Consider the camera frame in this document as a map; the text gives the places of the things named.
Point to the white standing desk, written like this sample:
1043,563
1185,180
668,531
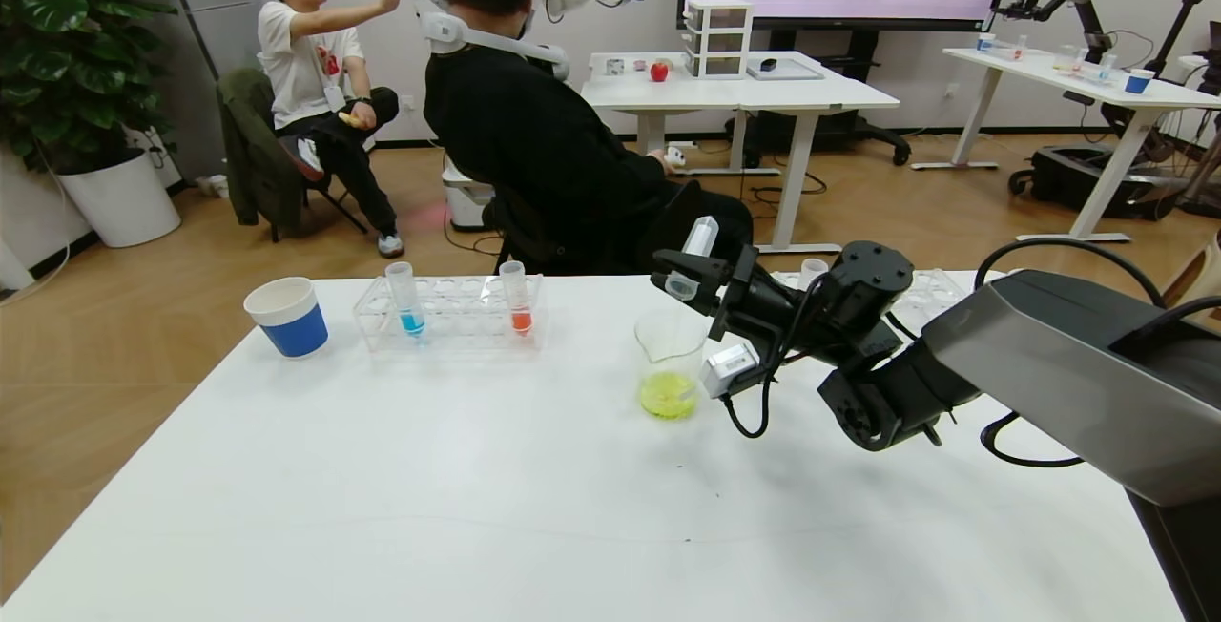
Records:
1049,73
811,93

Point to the beige plastic stool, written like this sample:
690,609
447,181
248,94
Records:
1208,274

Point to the person in black clothes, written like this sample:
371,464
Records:
534,126

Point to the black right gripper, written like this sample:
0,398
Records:
733,282

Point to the small yellow snack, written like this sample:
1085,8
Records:
353,119

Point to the clear glass beaker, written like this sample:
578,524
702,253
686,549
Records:
668,395

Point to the blue pigment test tube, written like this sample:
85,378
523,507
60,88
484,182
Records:
411,321

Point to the dark olive jacket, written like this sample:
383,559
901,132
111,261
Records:
250,164

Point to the black mobile robot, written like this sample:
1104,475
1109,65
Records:
1097,181

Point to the orange pigment test tube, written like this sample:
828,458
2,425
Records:
813,271
520,320

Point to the blue white paper cup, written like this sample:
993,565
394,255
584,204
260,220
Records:
294,329

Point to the white neck-worn device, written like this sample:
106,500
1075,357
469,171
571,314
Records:
496,38

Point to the red apple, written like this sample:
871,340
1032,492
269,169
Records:
659,72

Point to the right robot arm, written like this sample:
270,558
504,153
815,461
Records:
1049,364

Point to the yellow pigment test tube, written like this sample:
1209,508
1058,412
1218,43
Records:
702,236

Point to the white plant pot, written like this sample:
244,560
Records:
122,204

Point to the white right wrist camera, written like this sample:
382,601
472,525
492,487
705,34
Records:
731,369

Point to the green leafy plant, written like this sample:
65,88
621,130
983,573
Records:
67,50

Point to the black display stand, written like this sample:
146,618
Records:
858,131

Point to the clear acrylic test tube rack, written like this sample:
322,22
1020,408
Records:
930,293
463,315

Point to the black office chair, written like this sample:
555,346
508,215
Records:
520,240

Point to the person in white t-shirt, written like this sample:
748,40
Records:
300,59

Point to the black folding chair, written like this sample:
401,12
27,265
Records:
343,212

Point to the small white drawer unit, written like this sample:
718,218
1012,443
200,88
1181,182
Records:
717,37

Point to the grey flat tray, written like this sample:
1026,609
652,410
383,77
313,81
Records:
787,72

